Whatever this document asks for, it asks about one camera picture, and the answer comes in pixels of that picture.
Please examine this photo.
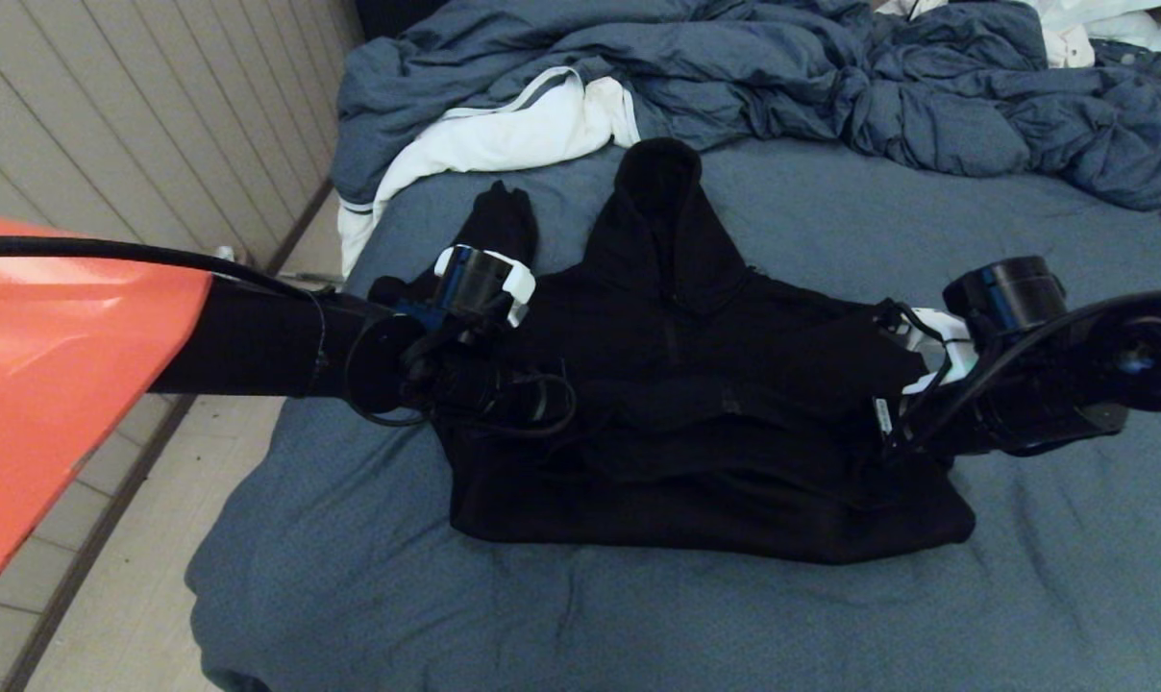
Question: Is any black zip hoodie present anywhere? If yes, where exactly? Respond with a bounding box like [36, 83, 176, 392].
[369, 137, 977, 566]

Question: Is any white garment with grey stripe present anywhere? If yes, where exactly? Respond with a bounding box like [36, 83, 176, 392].
[338, 67, 639, 280]

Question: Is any blue bed sheet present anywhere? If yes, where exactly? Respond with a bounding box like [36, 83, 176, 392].
[185, 139, 1161, 692]

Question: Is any black headboard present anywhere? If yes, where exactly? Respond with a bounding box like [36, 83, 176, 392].
[355, 0, 458, 44]

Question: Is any rumpled blue duvet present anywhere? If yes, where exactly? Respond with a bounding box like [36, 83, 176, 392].
[333, 0, 1161, 212]

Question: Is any cream rumpled garment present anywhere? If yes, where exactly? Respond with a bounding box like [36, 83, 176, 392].
[877, 0, 1096, 68]

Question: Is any white pillow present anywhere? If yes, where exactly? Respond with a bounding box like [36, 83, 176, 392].
[1023, 0, 1161, 54]

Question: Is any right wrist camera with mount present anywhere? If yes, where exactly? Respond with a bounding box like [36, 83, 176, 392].
[900, 306, 981, 397]

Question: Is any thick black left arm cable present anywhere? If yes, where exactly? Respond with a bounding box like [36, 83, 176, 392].
[0, 235, 327, 304]

